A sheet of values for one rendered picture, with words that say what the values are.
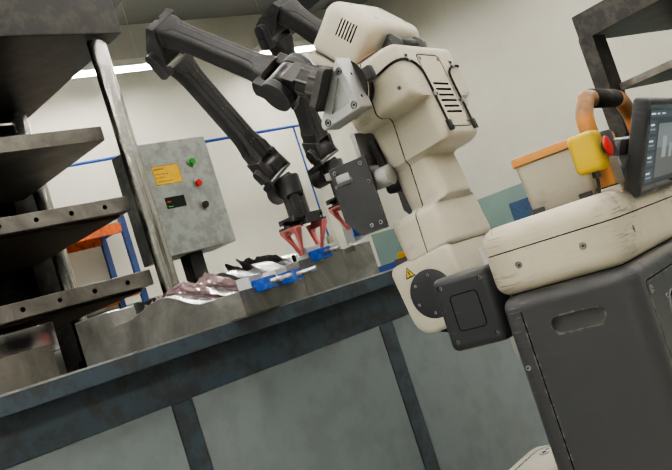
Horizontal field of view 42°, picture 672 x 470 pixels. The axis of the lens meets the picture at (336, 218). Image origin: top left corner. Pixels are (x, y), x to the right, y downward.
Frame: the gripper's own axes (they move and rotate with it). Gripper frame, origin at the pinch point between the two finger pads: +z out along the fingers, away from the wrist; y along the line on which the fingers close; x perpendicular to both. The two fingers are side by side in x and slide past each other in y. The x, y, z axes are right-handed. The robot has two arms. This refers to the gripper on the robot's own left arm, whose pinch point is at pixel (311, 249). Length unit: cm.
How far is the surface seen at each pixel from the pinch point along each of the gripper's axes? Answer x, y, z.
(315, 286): 1.8, 3.9, 9.2
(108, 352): -27, 47, 9
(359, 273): 1.6, -11.9, 9.4
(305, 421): 3.6, 20.9, 38.0
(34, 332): -78, 42, -4
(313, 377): 3.6, 14.7, 29.4
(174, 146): -85, -28, -54
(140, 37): -624, -399, -324
